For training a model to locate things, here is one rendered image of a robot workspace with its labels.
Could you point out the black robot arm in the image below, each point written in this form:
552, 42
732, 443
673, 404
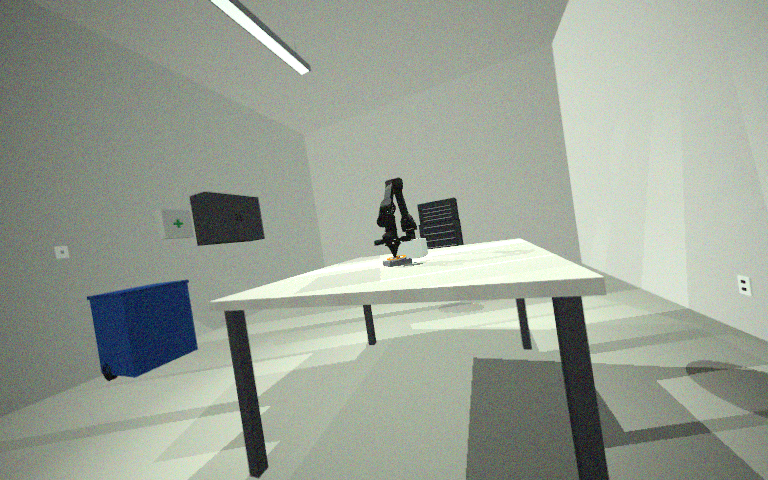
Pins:
387, 209

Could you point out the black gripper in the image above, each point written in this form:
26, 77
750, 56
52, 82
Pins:
393, 247

